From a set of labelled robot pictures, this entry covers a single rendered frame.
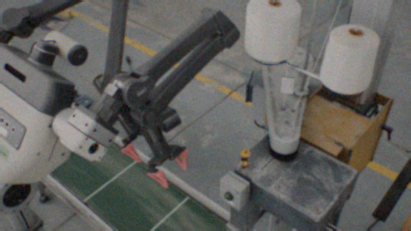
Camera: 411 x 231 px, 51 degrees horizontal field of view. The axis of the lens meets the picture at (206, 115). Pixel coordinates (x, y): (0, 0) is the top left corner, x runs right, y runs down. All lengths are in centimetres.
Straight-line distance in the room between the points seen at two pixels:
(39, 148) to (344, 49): 90
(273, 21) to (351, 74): 26
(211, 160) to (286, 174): 186
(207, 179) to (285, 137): 177
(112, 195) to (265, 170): 136
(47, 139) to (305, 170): 76
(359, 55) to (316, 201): 41
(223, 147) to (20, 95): 205
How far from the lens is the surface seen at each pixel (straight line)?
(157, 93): 131
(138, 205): 241
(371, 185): 314
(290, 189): 124
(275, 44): 131
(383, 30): 138
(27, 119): 134
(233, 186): 124
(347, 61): 121
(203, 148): 319
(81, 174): 263
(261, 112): 165
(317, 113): 149
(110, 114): 122
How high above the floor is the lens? 229
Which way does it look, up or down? 41 degrees down
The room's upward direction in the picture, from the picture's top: 1 degrees counter-clockwise
